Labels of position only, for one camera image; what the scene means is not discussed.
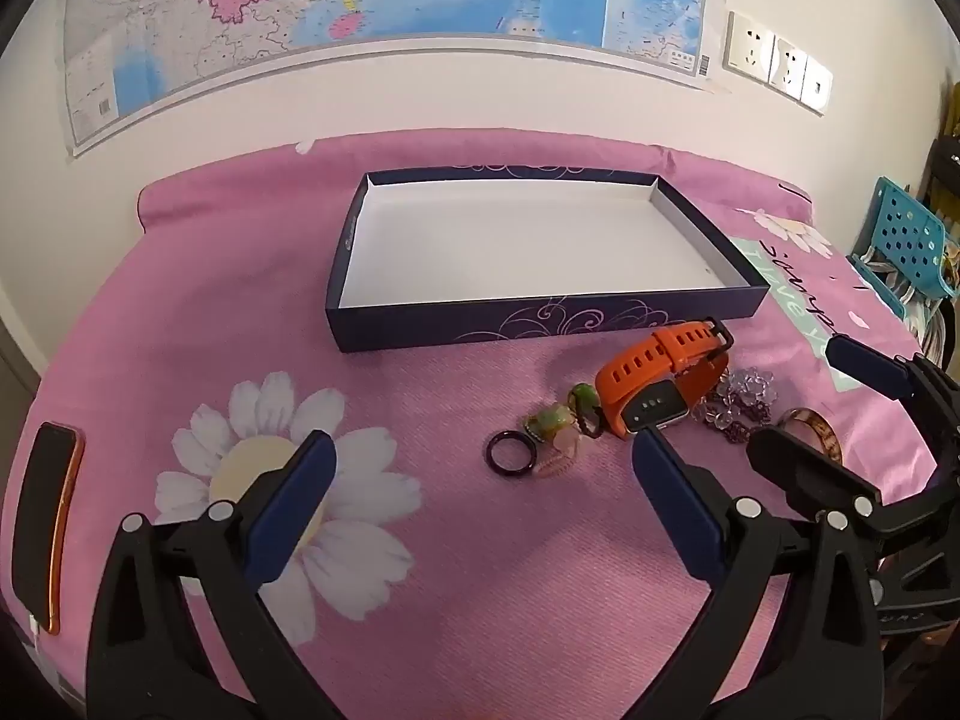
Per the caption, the clear crystal bracelet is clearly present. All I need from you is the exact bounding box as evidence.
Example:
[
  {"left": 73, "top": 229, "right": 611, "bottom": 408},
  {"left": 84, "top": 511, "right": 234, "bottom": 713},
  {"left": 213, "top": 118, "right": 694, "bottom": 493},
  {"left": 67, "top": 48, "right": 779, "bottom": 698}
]
[{"left": 697, "top": 366, "right": 777, "bottom": 436}]

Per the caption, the black ring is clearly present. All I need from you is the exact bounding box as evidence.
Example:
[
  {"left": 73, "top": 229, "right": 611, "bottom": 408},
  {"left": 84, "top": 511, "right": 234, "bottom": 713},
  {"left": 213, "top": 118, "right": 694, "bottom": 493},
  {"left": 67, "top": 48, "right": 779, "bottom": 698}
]
[{"left": 485, "top": 430, "right": 542, "bottom": 477}]

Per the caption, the pink stone charm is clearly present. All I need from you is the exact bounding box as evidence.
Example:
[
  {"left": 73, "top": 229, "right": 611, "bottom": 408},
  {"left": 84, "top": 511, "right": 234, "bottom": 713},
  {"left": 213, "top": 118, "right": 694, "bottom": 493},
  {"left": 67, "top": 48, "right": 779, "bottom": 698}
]
[{"left": 536, "top": 431, "right": 582, "bottom": 477}]

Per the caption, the grey wooden door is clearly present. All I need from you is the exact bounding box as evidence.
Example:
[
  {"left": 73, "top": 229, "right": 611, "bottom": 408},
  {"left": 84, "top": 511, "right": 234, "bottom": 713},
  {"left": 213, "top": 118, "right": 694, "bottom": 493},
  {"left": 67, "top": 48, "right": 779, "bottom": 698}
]
[{"left": 0, "top": 315, "right": 47, "bottom": 421}]

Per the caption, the black phone orange case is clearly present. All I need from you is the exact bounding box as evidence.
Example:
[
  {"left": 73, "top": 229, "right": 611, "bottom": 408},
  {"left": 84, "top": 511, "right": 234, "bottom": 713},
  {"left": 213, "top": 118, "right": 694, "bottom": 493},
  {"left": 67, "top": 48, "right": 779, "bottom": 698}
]
[{"left": 11, "top": 422, "right": 86, "bottom": 635}]

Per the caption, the pink floral bedsheet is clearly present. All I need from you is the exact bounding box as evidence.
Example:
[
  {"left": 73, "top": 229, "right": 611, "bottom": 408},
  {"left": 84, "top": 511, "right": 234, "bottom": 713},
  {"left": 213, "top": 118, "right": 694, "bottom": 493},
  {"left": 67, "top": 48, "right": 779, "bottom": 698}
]
[{"left": 0, "top": 127, "right": 960, "bottom": 720}]

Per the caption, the teal plastic basket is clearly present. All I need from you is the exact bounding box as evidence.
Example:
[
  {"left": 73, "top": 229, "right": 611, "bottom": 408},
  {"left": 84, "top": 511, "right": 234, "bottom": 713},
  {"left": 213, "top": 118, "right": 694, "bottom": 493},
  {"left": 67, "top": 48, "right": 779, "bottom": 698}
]
[{"left": 847, "top": 176, "right": 960, "bottom": 316}]

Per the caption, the white striped bundle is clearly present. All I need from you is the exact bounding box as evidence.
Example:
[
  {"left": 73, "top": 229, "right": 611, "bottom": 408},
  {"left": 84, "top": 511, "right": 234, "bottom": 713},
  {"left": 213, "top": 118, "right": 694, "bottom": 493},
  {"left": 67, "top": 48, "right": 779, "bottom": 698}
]
[{"left": 896, "top": 289, "right": 960, "bottom": 372}]

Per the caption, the purple bead bracelet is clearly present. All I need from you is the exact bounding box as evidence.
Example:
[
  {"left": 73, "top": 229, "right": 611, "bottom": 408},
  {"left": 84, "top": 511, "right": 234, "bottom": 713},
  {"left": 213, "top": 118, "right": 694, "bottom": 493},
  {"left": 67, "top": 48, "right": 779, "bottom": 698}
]
[{"left": 720, "top": 394, "right": 773, "bottom": 445}]

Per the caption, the dark storage shelf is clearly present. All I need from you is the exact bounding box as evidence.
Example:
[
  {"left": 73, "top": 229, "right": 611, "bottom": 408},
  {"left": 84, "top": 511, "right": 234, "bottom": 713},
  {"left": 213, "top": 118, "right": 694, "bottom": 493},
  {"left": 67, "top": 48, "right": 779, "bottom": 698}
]
[{"left": 926, "top": 71, "right": 960, "bottom": 241}]

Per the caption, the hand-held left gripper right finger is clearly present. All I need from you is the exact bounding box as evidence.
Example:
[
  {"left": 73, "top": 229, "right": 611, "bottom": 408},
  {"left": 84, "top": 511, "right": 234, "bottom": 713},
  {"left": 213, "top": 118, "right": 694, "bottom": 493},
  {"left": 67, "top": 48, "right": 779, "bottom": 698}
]
[{"left": 631, "top": 427, "right": 890, "bottom": 720}]

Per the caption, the dark ring green stone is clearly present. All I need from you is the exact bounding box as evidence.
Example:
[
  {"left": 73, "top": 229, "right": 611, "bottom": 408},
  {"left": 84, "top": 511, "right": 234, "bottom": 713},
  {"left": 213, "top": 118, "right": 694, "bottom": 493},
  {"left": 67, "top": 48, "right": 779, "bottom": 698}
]
[{"left": 568, "top": 382, "right": 607, "bottom": 440}]

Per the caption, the orange smartwatch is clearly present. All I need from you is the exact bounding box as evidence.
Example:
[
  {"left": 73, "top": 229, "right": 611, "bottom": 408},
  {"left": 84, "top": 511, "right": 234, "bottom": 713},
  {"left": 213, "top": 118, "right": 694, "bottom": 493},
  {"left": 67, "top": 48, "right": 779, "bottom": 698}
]
[{"left": 595, "top": 317, "right": 734, "bottom": 440}]

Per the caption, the green jade pendant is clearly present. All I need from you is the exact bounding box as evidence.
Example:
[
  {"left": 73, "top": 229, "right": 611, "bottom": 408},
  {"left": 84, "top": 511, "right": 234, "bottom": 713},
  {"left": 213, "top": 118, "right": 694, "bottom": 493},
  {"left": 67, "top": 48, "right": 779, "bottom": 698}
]
[{"left": 525, "top": 405, "right": 578, "bottom": 443}]

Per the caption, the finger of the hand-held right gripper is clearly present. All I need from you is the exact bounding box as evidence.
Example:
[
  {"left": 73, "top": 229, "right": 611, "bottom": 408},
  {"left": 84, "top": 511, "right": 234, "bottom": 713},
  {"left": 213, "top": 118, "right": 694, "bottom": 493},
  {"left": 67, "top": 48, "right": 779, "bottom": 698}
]
[
  {"left": 745, "top": 426, "right": 905, "bottom": 537},
  {"left": 823, "top": 334, "right": 960, "bottom": 466}
]

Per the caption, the navy blue cardboard box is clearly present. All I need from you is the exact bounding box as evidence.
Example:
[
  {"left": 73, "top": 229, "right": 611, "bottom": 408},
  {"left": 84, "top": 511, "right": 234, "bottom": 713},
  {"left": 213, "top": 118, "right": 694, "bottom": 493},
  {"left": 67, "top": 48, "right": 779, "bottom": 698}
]
[{"left": 325, "top": 163, "right": 772, "bottom": 353}]

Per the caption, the white wall socket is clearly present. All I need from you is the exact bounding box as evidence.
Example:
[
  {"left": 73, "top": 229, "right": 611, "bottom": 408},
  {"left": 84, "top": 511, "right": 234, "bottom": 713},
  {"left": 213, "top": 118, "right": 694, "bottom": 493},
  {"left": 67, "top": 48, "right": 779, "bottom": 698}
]
[
  {"left": 724, "top": 11, "right": 777, "bottom": 83},
  {"left": 772, "top": 36, "right": 807, "bottom": 95},
  {"left": 801, "top": 56, "right": 835, "bottom": 115}
]

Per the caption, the tortoiseshell bangle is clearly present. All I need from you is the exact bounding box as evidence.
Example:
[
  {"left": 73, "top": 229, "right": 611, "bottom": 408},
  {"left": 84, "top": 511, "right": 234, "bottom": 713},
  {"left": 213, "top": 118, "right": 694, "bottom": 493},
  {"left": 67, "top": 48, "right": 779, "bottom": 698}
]
[{"left": 772, "top": 406, "right": 845, "bottom": 470}]

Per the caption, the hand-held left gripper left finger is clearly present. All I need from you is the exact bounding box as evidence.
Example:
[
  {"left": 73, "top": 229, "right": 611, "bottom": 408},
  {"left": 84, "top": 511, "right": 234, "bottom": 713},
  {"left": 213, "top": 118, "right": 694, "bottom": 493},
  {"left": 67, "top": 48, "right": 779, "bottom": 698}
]
[{"left": 86, "top": 429, "right": 346, "bottom": 720}]

